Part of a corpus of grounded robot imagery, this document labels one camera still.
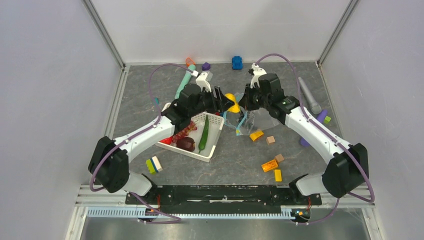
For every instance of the lime green small cube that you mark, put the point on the lime green small cube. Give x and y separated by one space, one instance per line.
327 119

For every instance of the blue toy car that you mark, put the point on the blue toy car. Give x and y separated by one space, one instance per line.
237 63

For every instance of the tan wooden cube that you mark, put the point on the tan wooden cube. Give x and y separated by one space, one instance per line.
270 140
279 158

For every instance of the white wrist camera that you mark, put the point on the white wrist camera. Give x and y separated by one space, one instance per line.
255 71
203 81

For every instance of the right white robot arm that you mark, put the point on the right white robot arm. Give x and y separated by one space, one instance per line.
346 164

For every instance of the green blue white block stack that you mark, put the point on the green blue white block stack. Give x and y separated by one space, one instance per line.
154 166

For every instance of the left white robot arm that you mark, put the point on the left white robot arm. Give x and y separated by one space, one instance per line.
109 164

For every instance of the clear zip top bag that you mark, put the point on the clear zip top bag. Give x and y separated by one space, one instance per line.
246 122

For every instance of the yellow rounded brick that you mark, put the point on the yellow rounded brick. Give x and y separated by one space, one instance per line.
255 136

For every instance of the white perforated plastic basket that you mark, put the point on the white perforated plastic basket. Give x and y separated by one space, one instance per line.
215 126

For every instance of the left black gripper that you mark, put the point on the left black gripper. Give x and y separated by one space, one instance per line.
223 103

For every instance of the green cucumber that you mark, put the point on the green cucumber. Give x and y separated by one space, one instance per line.
204 137

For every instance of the orange outline block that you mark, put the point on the orange outline block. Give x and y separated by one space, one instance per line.
189 61

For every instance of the purple toy cylinder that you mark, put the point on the purple toy cylinder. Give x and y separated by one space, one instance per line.
321 118

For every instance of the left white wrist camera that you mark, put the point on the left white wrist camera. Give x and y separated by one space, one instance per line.
203 81

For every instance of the yellow small brick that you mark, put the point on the yellow small brick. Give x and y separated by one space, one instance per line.
278 177

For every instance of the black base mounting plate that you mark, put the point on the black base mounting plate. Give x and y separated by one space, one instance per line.
226 199

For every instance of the yellow lemon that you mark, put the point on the yellow lemon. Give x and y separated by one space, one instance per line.
234 108

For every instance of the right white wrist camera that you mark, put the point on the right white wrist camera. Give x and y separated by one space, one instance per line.
255 71

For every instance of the red strawberry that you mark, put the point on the red strawberry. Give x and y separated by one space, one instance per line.
167 141

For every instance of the dark red apple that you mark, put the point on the dark red apple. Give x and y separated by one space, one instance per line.
186 143

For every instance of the purple cube block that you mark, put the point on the purple cube block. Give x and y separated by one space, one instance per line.
206 66

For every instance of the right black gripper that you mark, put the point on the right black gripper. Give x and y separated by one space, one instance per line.
246 102

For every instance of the tan wooden cube lower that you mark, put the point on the tan wooden cube lower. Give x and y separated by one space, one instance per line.
279 158

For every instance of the orange translucent brick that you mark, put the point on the orange translucent brick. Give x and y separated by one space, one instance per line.
269 166

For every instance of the red grape bunch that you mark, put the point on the red grape bunch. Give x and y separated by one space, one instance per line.
185 132

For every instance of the tan wooden cube upper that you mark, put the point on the tan wooden cube upper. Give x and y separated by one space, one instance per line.
270 140

